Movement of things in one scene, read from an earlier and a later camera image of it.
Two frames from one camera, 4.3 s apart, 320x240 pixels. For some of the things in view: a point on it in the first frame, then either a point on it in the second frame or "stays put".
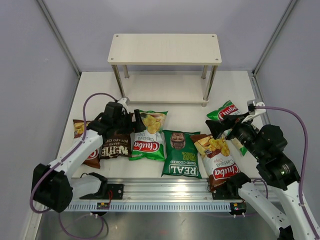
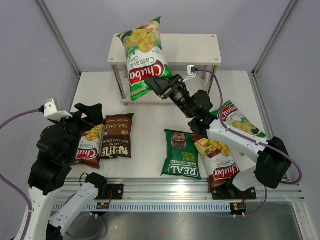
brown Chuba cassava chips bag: (219, 164) stays put
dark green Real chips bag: (181, 155) stays put
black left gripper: (137, 126) -> (94, 113)
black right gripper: (217, 127) -> (159, 84)
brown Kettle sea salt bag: (118, 145) stays put
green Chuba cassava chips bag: (150, 143) -> (145, 57)
